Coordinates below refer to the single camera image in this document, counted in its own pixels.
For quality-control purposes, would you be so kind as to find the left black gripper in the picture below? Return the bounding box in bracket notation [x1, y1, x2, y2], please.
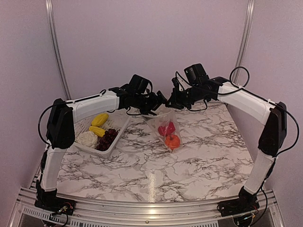
[133, 90, 167, 121]

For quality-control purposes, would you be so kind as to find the red bell pepper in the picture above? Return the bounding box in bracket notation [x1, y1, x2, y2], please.
[158, 121, 176, 137]

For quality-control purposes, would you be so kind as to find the clear zip top bag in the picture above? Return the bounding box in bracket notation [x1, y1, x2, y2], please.
[142, 105, 182, 151]

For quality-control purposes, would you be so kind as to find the dark red grape bunch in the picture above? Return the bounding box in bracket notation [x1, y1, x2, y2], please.
[96, 129, 118, 151]

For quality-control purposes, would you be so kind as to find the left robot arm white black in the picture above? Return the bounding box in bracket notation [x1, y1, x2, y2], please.
[36, 85, 167, 210]

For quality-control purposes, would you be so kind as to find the yellow corn cob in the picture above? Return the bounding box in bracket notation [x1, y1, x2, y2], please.
[89, 126, 106, 138]

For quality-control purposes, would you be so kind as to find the yellow banana piece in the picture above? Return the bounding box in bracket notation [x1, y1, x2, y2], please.
[91, 113, 109, 127]

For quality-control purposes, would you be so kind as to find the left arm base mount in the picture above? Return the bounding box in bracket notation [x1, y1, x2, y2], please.
[35, 189, 76, 215]

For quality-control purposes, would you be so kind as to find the left aluminium frame post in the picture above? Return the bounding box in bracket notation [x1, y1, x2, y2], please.
[45, 0, 71, 99]

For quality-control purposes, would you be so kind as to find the front aluminium rail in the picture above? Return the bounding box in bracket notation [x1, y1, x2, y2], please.
[9, 186, 287, 227]

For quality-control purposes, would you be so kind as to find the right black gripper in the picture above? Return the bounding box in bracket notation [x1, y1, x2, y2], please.
[165, 84, 208, 109]

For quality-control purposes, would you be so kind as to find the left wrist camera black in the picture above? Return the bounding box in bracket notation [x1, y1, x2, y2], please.
[129, 74, 153, 95]

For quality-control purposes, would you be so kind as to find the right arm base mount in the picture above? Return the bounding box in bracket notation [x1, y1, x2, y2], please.
[217, 187, 260, 217]

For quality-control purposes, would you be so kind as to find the aluminium frame post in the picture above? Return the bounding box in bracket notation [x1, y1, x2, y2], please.
[45, 0, 71, 99]
[229, 0, 256, 82]

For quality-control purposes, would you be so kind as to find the right aluminium frame post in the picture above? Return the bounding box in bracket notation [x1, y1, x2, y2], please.
[229, 0, 256, 82]

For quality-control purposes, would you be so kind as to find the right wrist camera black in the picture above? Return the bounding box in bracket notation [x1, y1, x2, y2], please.
[184, 63, 209, 86]

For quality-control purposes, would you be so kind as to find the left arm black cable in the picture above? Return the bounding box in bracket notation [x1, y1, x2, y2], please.
[36, 80, 157, 147]

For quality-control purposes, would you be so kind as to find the white cauliflower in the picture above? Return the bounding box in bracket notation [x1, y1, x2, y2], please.
[76, 131, 98, 148]

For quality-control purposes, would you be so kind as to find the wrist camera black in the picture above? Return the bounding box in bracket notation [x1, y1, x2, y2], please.
[129, 74, 153, 95]
[184, 63, 209, 86]

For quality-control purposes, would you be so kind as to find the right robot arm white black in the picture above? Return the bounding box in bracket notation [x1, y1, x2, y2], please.
[166, 77, 287, 212]

